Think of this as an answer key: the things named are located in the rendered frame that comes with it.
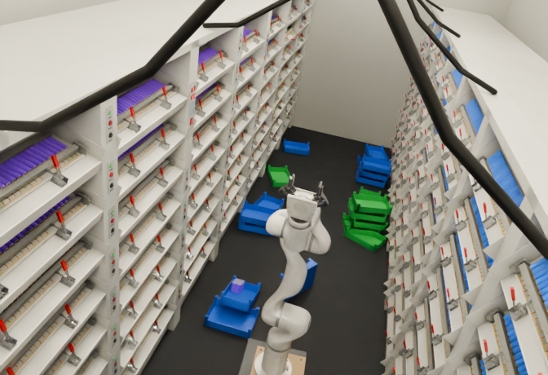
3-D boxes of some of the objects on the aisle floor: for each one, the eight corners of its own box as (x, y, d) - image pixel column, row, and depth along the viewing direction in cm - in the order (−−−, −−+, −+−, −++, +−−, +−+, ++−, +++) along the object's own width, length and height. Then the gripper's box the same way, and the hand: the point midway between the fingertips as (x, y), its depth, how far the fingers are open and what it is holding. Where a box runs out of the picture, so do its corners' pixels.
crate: (312, 285, 335) (317, 263, 326) (283, 302, 316) (288, 280, 306) (304, 279, 340) (309, 258, 331) (275, 296, 320) (280, 273, 311)
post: (218, 253, 350) (245, 15, 268) (213, 261, 342) (240, 18, 260) (192, 247, 353) (212, 9, 271) (187, 254, 345) (206, 11, 263)
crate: (258, 316, 302) (259, 307, 298) (249, 339, 284) (251, 330, 280) (214, 303, 306) (215, 294, 302) (203, 325, 288) (205, 316, 285)
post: (121, 421, 228) (116, 78, 146) (111, 439, 220) (99, 87, 138) (84, 408, 231) (59, 65, 149) (72, 425, 223) (40, 72, 141)
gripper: (279, 202, 164) (284, 165, 152) (326, 215, 161) (335, 179, 149) (272, 217, 158) (277, 180, 147) (321, 231, 155) (330, 195, 144)
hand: (306, 182), depth 149 cm, fingers open, 8 cm apart
